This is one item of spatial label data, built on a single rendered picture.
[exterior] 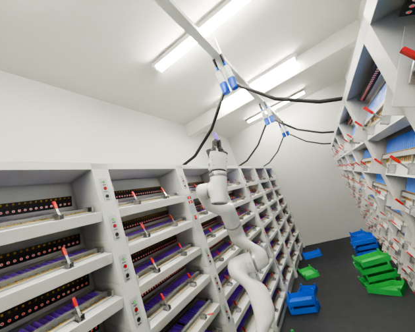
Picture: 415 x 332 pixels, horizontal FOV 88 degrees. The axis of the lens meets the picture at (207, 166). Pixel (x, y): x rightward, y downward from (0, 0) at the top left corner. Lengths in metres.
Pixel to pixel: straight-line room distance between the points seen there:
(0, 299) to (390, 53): 1.30
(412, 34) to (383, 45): 0.05
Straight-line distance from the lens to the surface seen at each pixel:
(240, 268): 1.23
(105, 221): 1.19
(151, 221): 1.62
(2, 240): 1.03
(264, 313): 1.17
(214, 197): 1.00
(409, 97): 0.71
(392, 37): 0.76
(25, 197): 1.30
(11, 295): 1.02
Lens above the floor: 1.39
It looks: 11 degrees up
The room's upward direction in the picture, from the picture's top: 20 degrees counter-clockwise
